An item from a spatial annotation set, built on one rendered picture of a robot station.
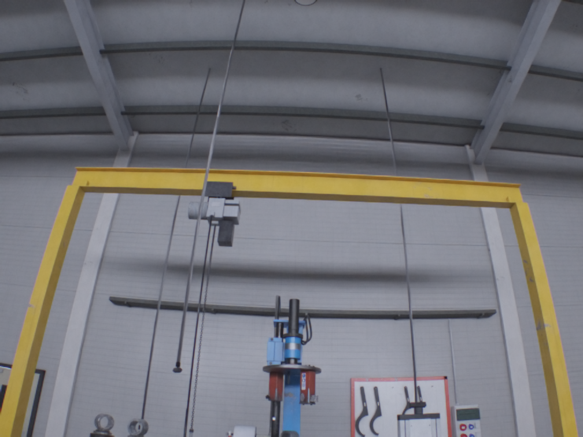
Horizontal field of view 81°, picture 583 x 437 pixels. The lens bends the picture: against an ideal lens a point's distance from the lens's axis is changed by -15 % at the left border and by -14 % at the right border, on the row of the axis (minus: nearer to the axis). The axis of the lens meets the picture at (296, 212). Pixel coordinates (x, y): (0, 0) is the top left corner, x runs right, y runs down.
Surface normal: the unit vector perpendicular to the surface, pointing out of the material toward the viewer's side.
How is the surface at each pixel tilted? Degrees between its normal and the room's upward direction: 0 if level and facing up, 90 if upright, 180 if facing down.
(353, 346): 90
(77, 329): 90
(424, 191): 90
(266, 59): 173
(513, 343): 90
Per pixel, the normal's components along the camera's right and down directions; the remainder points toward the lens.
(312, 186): 0.02, -0.50
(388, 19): -0.03, 0.80
